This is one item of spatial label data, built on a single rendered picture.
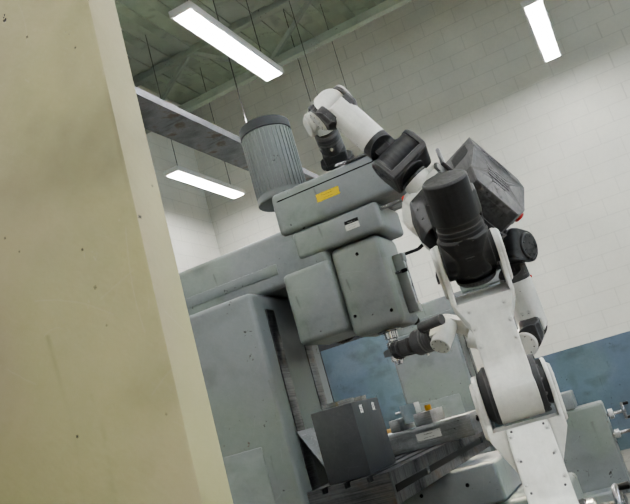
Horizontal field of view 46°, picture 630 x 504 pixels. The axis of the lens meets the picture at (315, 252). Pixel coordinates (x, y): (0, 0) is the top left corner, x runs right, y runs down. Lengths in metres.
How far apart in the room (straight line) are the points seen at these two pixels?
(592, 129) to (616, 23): 1.27
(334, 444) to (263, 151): 1.22
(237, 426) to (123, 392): 1.75
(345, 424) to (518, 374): 0.46
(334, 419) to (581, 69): 7.90
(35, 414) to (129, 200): 0.27
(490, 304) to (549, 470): 0.40
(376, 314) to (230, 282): 0.58
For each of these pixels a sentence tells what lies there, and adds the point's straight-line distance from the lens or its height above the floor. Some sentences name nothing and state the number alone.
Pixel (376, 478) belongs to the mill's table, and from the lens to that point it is 1.90.
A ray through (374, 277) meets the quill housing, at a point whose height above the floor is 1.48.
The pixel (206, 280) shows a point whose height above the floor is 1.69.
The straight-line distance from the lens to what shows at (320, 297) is 2.55.
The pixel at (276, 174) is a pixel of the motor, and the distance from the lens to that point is 2.73.
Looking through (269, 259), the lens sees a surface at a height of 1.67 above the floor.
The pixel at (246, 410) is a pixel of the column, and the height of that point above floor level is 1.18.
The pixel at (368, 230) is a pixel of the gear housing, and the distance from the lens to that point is 2.51.
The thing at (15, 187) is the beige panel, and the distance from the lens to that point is 0.99.
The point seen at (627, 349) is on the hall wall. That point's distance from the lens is 8.94.
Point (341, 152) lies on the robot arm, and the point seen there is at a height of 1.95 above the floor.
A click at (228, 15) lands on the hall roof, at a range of 9.68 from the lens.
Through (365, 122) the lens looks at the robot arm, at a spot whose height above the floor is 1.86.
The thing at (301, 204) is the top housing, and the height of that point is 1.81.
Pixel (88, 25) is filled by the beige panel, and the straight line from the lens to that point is 0.97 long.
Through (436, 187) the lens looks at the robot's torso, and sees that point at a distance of 1.78.
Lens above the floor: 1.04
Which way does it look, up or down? 13 degrees up
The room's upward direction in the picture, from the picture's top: 16 degrees counter-clockwise
